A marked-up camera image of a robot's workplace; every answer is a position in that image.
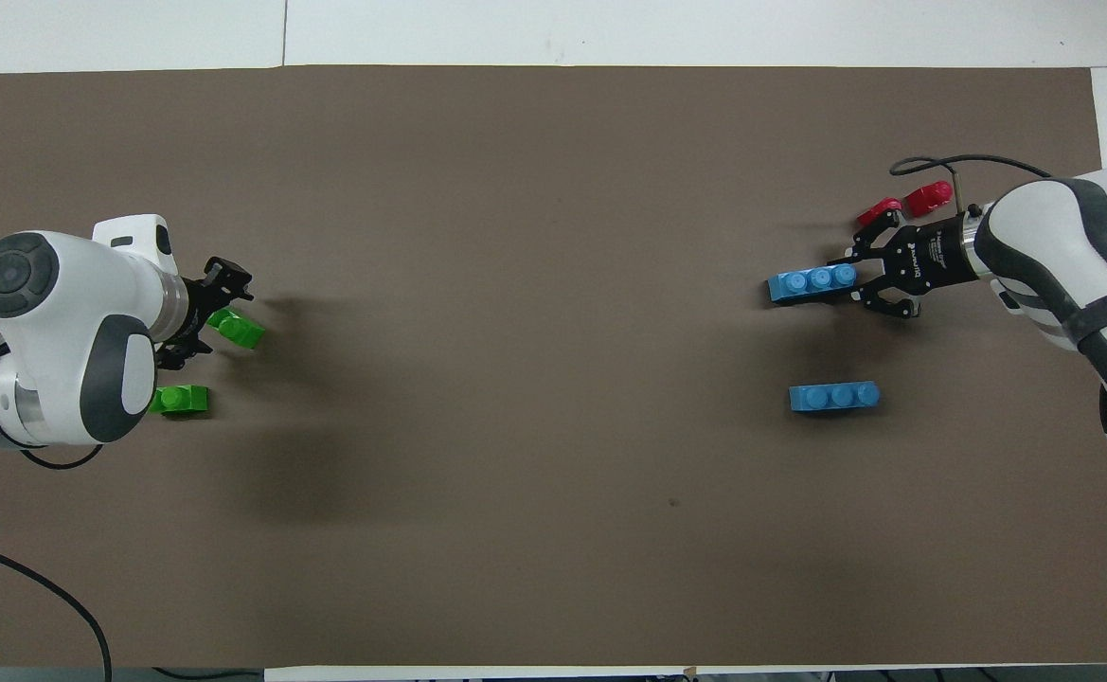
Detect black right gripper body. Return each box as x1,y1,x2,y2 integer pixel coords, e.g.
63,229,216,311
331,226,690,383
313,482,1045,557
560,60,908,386
880,216,980,287

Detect green two-stud toy block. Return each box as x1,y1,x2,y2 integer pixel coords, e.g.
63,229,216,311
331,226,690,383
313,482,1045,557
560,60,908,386
207,308,266,350
149,385,209,418

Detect brown table mat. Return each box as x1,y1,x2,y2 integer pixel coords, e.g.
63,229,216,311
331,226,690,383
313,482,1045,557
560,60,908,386
0,64,1107,669

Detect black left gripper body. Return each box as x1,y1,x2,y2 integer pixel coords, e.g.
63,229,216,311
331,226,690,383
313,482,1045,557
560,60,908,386
179,275,223,353

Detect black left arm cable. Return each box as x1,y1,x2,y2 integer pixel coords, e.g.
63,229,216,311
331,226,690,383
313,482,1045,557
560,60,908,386
0,443,115,682

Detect black floor cable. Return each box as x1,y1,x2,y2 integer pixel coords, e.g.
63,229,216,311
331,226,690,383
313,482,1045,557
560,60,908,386
151,666,265,682

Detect blue three-stud toy block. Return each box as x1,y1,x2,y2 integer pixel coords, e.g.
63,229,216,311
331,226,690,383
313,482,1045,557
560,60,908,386
767,264,859,305
789,381,882,414

